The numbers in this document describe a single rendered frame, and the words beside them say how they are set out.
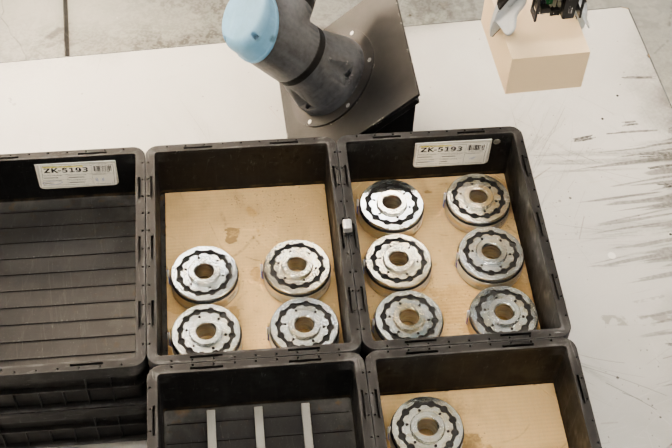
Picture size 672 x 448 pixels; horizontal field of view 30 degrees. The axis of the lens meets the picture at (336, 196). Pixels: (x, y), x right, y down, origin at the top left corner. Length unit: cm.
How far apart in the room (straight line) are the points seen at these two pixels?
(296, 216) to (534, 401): 48
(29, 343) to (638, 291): 99
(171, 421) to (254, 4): 69
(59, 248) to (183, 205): 21
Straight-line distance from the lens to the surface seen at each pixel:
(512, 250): 197
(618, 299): 215
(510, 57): 188
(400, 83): 209
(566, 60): 191
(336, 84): 214
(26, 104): 240
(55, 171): 202
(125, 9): 359
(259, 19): 205
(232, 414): 183
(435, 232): 201
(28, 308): 196
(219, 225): 201
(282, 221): 201
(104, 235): 202
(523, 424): 184
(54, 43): 352
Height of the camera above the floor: 243
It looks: 51 degrees down
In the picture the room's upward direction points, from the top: 3 degrees clockwise
